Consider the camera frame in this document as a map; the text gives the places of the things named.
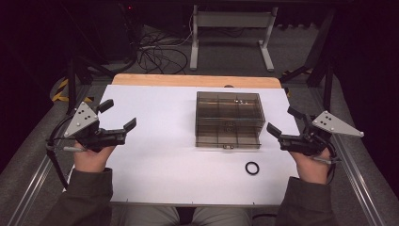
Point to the person's right hand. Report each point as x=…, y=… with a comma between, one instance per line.
x=312, y=168

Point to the aluminium rail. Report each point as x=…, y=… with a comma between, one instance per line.
x=31, y=194
x=360, y=188

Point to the white table sheet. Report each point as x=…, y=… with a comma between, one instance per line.
x=156, y=169

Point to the small metal parts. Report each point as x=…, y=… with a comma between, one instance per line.
x=238, y=101

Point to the smoky transparent compartment box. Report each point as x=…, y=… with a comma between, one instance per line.
x=229, y=121

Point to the person's leg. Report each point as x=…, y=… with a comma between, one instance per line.
x=150, y=217
x=221, y=217

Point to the person's left hand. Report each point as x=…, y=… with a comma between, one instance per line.
x=91, y=160

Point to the person's left leg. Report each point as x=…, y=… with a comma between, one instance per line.
x=150, y=217

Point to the yellow black hazard tape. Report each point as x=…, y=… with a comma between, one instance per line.
x=62, y=84

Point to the black tripod stand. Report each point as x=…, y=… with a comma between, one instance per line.
x=71, y=84

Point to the black metal stand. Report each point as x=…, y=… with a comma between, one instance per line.
x=328, y=88

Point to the person's right leg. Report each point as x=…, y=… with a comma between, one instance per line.
x=221, y=217

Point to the white metal table frame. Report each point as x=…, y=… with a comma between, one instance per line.
x=232, y=19

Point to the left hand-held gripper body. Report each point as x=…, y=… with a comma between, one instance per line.
x=82, y=121

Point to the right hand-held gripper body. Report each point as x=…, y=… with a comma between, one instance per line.
x=332, y=124

